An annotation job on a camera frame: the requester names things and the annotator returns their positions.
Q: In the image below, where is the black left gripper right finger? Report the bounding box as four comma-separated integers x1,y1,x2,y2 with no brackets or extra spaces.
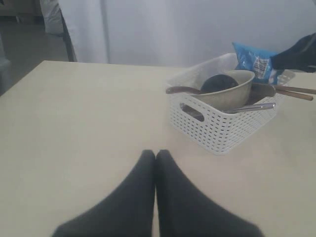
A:
155,150,258,237

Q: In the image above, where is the wooden chopstick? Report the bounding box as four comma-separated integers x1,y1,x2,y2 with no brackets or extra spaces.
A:
276,90,314,101
274,85,316,95

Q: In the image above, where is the white curtain backdrop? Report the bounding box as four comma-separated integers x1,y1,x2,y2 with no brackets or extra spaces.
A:
40,0,316,67

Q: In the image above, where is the silver metal spoon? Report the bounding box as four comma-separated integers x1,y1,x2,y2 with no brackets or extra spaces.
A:
223,103,276,114

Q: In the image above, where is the grey metal cup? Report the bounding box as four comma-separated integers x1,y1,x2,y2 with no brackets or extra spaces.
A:
246,83,276,105

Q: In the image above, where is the black ladle with brown handle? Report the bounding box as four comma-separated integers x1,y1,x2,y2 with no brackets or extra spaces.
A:
165,74,238,94

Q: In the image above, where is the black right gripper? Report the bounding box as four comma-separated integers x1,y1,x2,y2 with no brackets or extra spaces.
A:
271,33,316,73

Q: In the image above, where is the white perforated plastic basket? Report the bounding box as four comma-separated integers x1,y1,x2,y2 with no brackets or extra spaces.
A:
166,53,285,155

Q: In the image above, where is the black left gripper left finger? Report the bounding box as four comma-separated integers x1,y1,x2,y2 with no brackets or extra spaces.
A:
53,150,156,237

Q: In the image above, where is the beige metal bowl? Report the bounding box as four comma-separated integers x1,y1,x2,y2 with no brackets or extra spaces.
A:
193,70,255,111

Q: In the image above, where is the blue snack bag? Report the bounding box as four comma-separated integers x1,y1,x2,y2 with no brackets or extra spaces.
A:
232,42,283,84

